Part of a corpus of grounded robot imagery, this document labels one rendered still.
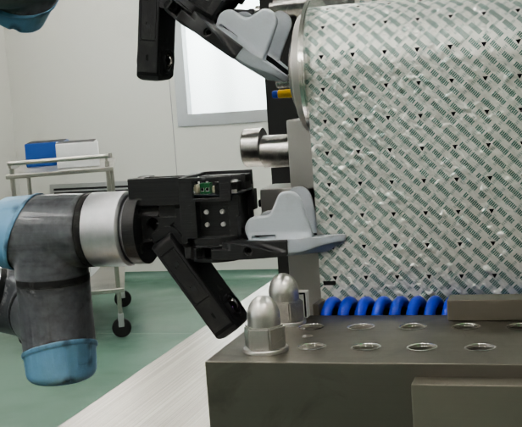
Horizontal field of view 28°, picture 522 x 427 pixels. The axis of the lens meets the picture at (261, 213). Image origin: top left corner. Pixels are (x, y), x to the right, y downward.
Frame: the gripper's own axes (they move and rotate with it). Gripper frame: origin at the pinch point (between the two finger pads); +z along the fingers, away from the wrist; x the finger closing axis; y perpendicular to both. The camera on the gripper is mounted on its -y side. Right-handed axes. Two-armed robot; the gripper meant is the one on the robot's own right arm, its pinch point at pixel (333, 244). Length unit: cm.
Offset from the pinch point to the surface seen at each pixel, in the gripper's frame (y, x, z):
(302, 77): 15.7, -1.2, -1.6
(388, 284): -3.8, -0.3, 5.0
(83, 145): -8, 407, -230
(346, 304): -5.0, -3.3, 1.6
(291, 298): -3.5, -7.8, -2.2
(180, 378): -18.9, 19.5, -24.6
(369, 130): 10.5, -0.3, 4.1
